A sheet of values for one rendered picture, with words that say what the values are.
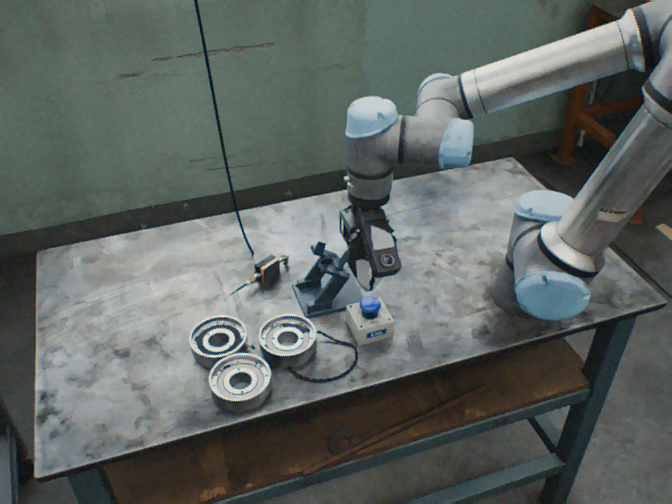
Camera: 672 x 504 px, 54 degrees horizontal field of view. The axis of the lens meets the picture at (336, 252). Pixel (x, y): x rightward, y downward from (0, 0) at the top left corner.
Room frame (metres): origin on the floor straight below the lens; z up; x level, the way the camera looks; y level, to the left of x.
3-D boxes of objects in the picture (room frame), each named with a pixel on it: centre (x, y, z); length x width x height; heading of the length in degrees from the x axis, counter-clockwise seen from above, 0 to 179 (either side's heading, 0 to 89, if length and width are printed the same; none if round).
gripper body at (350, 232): (0.93, -0.05, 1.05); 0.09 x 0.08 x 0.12; 19
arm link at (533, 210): (1.00, -0.39, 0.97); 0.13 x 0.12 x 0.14; 171
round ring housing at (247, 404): (0.76, 0.17, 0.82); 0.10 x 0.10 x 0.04
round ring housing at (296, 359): (0.85, 0.09, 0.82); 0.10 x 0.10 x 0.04
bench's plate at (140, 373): (1.06, 0.00, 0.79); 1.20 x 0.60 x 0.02; 109
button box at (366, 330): (0.90, -0.07, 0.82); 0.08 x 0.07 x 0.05; 109
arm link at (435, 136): (0.92, -0.16, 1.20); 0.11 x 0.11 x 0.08; 81
